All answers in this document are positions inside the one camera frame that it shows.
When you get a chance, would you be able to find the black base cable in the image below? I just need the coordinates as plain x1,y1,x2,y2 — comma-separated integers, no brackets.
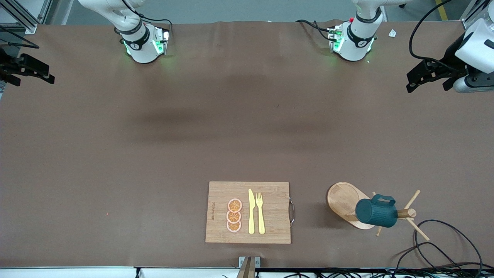
295,19,332,41
137,14,173,35

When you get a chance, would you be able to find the bamboo cutting board metal handle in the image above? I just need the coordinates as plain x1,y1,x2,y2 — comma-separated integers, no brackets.
205,181,296,244

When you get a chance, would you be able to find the black left base cable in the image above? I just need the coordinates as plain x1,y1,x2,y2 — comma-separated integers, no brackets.
295,19,332,41

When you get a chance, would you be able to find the black right base cable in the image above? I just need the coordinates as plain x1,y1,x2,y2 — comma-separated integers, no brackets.
137,14,173,35

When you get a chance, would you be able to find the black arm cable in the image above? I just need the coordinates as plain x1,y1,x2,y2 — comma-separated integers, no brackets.
0,25,40,49
409,0,469,74

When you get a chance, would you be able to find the yellow plastic knife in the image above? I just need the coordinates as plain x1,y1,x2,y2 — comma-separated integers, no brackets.
248,189,255,235

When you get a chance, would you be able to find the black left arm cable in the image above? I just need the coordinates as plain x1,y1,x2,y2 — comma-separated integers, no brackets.
409,0,469,74

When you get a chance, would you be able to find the white desk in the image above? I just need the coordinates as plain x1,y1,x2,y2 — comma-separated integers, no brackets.
0,266,494,278

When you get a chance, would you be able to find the brown table mat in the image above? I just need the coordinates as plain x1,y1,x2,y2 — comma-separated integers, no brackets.
0,20,494,269

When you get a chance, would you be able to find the wooden mug tree stand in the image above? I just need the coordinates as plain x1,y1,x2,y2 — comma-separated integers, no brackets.
327,182,430,241

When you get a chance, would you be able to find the black looped cable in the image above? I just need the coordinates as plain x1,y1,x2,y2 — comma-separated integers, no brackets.
394,219,483,278

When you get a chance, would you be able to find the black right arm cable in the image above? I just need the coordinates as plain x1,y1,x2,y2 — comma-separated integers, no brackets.
0,25,40,49

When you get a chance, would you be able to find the yellow plastic fork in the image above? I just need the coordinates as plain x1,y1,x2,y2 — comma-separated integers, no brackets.
256,192,266,235

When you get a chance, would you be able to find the aluminium camera post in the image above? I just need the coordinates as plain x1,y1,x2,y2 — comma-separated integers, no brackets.
236,256,261,278

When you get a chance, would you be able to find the teal mug yellow inside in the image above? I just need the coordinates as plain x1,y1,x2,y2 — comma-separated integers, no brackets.
355,194,398,227

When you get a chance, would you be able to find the aluminium frame post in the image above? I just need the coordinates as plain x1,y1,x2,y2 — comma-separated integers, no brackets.
460,0,491,30
0,0,52,34

